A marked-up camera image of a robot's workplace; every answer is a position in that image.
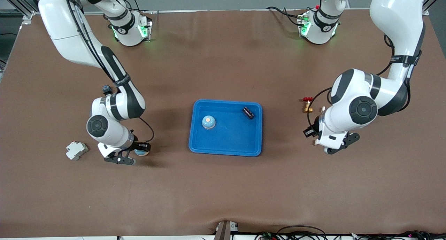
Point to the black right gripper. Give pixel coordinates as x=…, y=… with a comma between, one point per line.
x=143, y=147

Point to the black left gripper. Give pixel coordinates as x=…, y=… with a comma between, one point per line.
x=309, y=132

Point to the blue round desk bell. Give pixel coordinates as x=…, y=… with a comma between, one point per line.
x=141, y=153
x=208, y=123

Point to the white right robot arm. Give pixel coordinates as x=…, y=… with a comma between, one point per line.
x=69, y=31

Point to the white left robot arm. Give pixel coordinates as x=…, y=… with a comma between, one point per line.
x=397, y=24

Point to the blue plastic tray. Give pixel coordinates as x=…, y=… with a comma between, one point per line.
x=226, y=139

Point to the brass valve red handwheel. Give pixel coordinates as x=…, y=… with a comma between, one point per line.
x=308, y=108

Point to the white circuit breaker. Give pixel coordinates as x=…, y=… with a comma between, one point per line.
x=76, y=151

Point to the red pushbutton dark body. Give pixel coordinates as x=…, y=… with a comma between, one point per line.
x=106, y=89

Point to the brown table mat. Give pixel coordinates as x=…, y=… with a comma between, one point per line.
x=223, y=191

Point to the white curved plastic bracket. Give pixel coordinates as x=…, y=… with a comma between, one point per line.
x=317, y=141

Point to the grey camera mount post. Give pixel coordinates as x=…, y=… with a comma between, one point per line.
x=224, y=231

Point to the silver table edge rail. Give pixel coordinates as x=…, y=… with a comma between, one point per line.
x=181, y=11

